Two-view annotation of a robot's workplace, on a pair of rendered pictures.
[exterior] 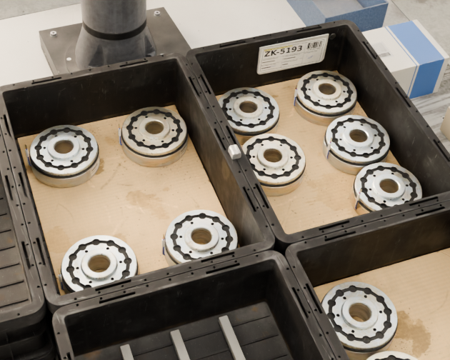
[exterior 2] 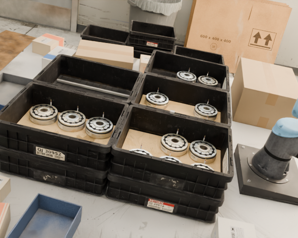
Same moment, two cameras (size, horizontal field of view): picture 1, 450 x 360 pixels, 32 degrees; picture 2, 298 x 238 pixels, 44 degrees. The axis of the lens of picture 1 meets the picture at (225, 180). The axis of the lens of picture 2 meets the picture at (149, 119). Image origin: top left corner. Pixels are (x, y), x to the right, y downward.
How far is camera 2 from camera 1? 1.68 m
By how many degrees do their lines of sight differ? 81
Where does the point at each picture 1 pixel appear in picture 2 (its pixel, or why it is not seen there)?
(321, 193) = (153, 152)
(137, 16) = (270, 145)
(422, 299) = not seen: hidden behind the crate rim
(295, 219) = (147, 141)
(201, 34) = (291, 214)
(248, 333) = not seen: hidden behind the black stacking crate
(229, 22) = not seen: outside the picture
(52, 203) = (188, 107)
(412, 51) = not seen: outside the picture
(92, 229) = (174, 108)
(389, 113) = (173, 172)
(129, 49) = (261, 153)
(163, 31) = (287, 190)
